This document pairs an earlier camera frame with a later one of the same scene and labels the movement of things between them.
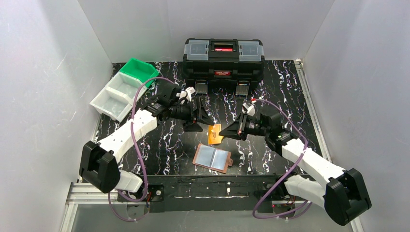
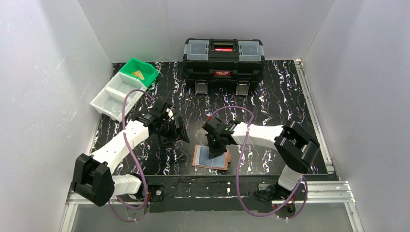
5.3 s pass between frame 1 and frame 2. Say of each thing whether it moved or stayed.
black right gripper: moved
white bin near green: stayed
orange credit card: moved
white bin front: stayed
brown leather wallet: stayed
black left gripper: moved
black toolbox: stayed
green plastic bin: stayed
